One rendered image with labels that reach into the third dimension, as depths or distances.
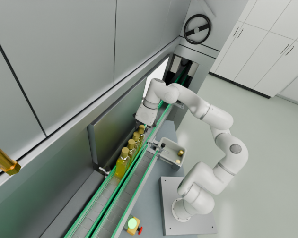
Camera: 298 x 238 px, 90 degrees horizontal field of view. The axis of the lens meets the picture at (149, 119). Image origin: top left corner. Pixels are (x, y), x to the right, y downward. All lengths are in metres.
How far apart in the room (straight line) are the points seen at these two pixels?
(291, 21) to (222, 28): 2.97
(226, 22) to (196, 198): 1.22
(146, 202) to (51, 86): 0.88
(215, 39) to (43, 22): 1.27
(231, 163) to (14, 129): 0.73
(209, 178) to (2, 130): 0.71
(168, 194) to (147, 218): 0.18
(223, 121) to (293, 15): 3.74
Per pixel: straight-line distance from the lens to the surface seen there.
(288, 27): 4.34
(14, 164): 0.47
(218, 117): 0.69
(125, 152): 0.72
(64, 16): 0.41
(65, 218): 0.95
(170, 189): 1.09
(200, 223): 1.12
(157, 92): 0.67
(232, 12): 1.43
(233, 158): 0.72
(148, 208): 1.09
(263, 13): 4.23
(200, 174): 0.75
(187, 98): 0.76
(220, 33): 1.45
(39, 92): 0.42
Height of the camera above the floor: 1.79
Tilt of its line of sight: 46 degrees down
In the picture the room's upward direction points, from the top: 17 degrees clockwise
